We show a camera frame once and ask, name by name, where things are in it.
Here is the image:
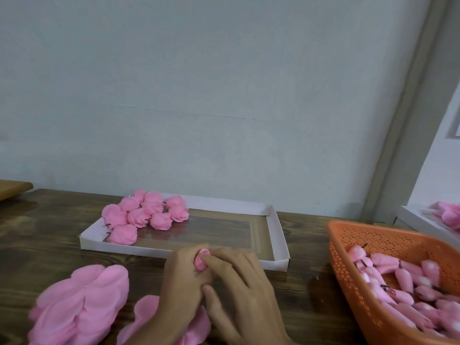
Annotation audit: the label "pile of pink petals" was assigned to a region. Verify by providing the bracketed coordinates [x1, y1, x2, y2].
[427, 201, 460, 231]

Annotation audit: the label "stack of pink petals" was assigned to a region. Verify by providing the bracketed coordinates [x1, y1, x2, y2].
[28, 264, 130, 345]
[117, 294, 212, 345]

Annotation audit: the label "pink rose buds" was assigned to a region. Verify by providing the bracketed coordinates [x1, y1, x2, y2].
[347, 244, 460, 338]

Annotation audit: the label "person's left hand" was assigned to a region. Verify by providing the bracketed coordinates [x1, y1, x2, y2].
[154, 244, 217, 336]

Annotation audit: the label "white shallow tray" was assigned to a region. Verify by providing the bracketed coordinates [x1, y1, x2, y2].
[79, 193, 290, 272]

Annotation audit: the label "grey door frame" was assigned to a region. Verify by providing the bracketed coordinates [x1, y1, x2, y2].
[359, 0, 460, 223]

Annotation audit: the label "orange plastic basket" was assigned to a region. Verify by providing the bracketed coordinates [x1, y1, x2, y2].
[327, 219, 460, 345]

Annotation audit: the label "person's left forearm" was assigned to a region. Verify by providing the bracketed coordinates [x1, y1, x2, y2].
[124, 321, 189, 345]

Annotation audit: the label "person's right hand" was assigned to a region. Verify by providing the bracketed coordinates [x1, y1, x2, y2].
[198, 247, 290, 345]

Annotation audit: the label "pink petal flower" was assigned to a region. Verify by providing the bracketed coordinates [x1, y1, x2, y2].
[142, 192, 165, 215]

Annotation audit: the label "group of finished pink roses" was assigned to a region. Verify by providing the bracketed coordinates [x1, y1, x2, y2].
[101, 189, 190, 246]

